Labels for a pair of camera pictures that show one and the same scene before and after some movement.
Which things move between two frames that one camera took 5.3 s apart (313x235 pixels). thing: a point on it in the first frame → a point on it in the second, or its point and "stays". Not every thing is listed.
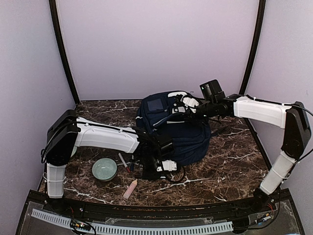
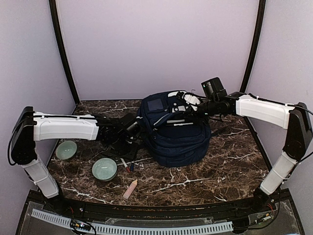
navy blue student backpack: [190, 135] stays
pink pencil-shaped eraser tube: [129, 191] stays
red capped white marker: [126, 167] stays
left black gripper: [148, 176] → [131, 154]
